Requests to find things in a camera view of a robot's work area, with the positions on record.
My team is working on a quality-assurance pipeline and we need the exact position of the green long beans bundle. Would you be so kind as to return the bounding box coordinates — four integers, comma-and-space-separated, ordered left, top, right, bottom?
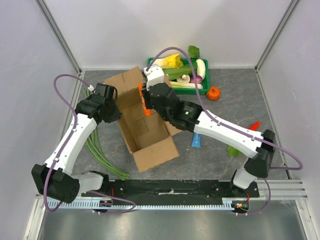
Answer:
82, 87, 131, 180

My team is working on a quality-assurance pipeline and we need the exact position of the napa cabbage with yellow leaves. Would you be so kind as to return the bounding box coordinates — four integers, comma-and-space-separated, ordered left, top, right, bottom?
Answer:
153, 53, 184, 69

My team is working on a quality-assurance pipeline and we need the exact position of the purple onion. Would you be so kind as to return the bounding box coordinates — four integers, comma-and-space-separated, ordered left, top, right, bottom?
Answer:
190, 75, 203, 84

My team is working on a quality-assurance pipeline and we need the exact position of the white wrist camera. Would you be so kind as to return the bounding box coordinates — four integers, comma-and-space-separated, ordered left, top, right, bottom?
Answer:
143, 64, 165, 91
88, 85, 95, 92

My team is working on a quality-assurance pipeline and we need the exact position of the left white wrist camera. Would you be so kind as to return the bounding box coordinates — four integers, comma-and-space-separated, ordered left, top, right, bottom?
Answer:
88, 85, 95, 92

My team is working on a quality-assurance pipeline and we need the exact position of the small orange pumpkin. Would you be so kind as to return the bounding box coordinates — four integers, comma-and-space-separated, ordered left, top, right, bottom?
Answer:
206, 86, 221, 101

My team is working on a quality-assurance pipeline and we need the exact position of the large green leaf vegetable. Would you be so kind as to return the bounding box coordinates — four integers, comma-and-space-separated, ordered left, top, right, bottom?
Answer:
162, 64, 192, 81

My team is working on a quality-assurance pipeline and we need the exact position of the white green leek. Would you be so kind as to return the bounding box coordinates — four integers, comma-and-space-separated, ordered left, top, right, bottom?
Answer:
170, 81, 203, 89

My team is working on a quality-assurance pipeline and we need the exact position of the blue tube product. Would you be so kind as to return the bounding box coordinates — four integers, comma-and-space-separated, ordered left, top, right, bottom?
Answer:
191, 132, 201, 148

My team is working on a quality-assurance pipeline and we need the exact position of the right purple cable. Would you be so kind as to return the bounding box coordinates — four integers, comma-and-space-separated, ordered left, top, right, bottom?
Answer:
146, 46, 304, 216

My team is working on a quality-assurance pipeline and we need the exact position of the white mushroom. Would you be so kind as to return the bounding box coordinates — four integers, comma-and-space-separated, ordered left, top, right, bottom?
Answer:
176, 74, 191, 84

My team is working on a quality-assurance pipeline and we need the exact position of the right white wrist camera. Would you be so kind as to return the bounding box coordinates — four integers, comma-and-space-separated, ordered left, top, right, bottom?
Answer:
143, 64, 165, 91

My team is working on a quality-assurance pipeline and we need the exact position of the white radish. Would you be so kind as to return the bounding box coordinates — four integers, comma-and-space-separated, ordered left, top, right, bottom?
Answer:
196, 58, 206, 79

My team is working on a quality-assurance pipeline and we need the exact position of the grey slotted cable duct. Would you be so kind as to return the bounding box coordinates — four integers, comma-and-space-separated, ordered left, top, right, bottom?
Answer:
59, 198, 239, 211

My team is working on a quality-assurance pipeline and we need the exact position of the green plastic vegetable tray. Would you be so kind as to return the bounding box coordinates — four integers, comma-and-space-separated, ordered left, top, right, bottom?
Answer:
146, 57, 211, 96

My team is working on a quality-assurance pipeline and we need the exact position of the orange tube product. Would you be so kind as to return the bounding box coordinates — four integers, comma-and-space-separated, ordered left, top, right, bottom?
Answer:
138, 83, 152, 117

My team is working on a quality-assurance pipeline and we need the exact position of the loose green lettuce leaf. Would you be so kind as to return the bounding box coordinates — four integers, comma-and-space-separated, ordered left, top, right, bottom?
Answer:
227, 145, 243, 157

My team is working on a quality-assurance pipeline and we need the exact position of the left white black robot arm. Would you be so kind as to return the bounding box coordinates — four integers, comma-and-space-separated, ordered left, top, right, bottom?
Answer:
31, 83, 121, 204

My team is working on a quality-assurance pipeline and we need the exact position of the green leaf behind tray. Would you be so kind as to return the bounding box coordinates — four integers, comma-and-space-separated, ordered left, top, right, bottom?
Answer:
188, 45, 200, 59

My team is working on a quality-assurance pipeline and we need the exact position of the orange carrot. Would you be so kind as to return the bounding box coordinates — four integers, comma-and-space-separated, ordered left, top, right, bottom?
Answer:
248, 121, 261, 131

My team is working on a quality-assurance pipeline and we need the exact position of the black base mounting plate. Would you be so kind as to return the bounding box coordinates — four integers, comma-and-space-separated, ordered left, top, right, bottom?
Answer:
97, 179, 260, 205

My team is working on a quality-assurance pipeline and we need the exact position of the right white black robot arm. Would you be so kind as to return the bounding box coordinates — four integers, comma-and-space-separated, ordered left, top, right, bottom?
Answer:
140, 82, 275, 197

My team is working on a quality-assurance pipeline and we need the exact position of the brown cardboard express box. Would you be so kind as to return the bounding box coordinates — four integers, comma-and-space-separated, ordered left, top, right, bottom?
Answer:
104, 67, 181, 172

